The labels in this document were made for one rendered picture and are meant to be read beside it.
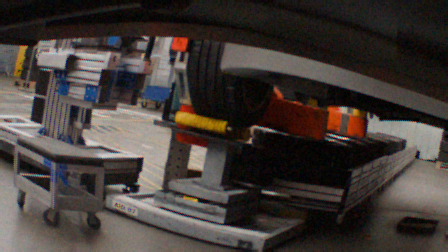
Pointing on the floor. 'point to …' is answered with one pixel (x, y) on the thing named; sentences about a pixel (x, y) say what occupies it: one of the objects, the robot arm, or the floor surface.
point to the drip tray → (417, 223)
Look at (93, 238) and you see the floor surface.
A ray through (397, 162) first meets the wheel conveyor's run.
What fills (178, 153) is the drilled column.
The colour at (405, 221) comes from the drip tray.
